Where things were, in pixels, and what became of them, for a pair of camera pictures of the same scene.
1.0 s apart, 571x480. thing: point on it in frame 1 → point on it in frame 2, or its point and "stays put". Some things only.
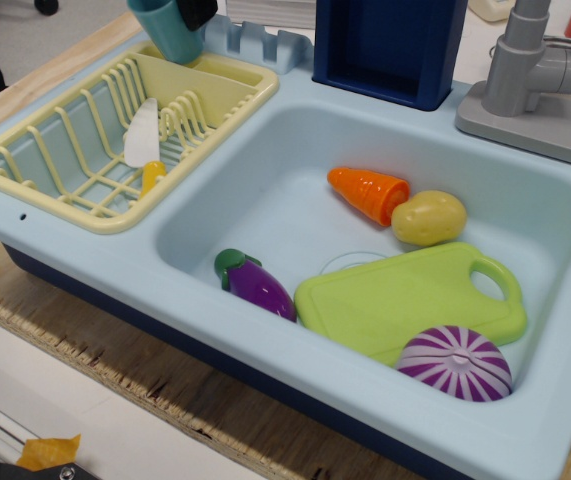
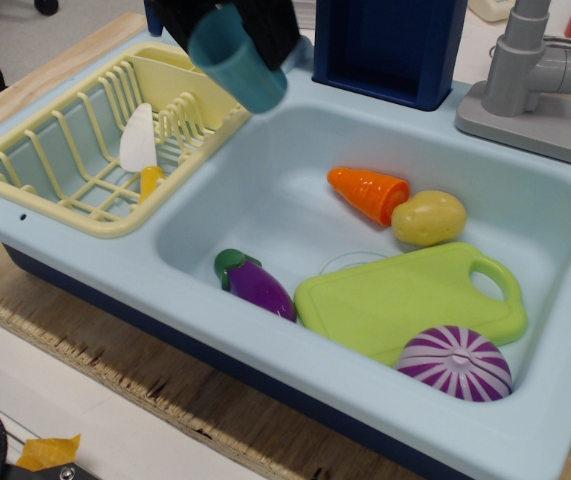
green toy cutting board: (376, 310) stays put
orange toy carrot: (377, 194) stays put
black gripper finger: (196, 13) → (273, 27)
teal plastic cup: (166, 26) → (221, 41)
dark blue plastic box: (397, 50) stays put
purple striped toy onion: (457, 362) stays put
